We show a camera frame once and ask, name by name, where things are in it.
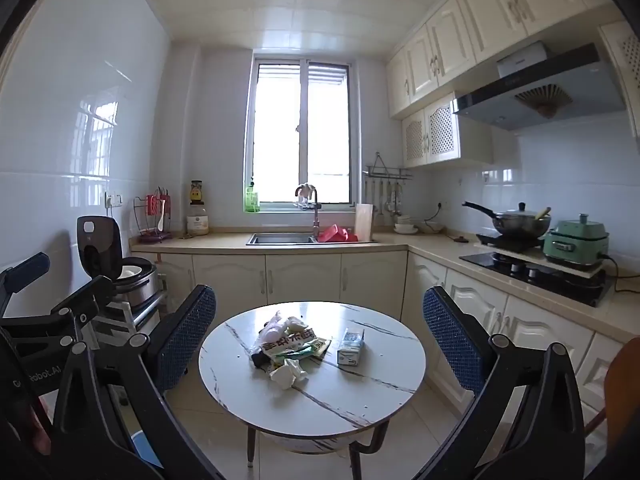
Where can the black frying pan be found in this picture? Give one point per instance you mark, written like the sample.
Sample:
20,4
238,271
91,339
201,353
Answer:
520,222

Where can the crumpled white tissue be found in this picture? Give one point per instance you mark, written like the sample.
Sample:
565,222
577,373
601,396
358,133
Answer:
289,374

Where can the green snack packet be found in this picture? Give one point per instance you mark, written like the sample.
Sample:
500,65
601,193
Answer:
317,348

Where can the wooden cutting board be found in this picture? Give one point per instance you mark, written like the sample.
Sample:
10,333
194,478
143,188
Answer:
364,222

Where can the wooden chair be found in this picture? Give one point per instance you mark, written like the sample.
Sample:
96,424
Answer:
622,385

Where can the steel faucet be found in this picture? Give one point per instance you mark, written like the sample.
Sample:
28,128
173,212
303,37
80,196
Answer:
315,217

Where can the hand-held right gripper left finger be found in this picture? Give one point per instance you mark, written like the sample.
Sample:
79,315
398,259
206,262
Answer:
192,330

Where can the white snack packet black print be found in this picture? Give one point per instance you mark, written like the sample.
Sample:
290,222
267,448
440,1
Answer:
290,346

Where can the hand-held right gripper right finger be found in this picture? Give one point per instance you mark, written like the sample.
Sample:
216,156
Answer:
450,340

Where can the cream lattice door cabinet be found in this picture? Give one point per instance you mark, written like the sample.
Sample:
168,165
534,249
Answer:
432,132

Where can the black steel rice cooker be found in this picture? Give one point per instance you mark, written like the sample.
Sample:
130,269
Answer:
125,272

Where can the pale rag on faucet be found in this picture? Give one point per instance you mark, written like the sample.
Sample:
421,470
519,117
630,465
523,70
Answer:
306,191

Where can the stack of white bowls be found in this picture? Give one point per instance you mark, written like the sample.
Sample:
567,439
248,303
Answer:
405,224

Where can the white bowl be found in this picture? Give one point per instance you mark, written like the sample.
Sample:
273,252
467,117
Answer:
432,228

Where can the black gas stove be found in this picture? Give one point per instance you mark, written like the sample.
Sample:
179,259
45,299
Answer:
530,276

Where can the small milk carton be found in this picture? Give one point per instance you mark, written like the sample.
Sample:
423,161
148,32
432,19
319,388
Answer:
350,349

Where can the plastic bag with white bun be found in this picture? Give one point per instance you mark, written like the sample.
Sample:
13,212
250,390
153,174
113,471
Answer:
274,329

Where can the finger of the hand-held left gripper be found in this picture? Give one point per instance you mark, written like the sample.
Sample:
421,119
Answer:
82,294
27,267

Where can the white storage rack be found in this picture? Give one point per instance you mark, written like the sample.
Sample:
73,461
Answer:
137,315

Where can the cream upper cabinets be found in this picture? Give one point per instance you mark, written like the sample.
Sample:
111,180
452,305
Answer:
475,35

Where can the green bottle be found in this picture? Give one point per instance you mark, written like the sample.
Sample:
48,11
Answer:
251,199

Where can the row of hanging utensils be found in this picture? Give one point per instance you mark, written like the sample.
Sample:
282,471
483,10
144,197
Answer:
384,195

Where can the kitchen window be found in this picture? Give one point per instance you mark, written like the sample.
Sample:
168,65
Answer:
300,135

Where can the blue bin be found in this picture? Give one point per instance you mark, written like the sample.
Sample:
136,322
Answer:
145,447

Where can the green electric pot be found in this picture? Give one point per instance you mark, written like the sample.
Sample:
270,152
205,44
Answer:
575,245

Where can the clear jar white label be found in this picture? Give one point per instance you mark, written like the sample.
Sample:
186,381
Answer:
197,221

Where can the round marble table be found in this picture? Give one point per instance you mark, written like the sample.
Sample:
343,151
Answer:
360,395

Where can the white box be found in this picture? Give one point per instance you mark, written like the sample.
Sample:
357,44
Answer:
522,60

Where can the cream base cabinets with countertop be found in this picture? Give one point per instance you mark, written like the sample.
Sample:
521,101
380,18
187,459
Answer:
300,275

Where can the steel sink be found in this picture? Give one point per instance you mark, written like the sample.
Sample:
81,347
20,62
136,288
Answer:
280,238

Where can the wall utensil rack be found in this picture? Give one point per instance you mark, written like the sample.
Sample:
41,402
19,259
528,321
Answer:
385,175

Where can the grey range hood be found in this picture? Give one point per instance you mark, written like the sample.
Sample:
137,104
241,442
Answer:
590,90

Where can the red plastic basket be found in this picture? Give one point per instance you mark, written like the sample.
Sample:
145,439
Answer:
337,234

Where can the white wall socket strip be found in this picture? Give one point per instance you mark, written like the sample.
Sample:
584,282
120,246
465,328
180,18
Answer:
114,199

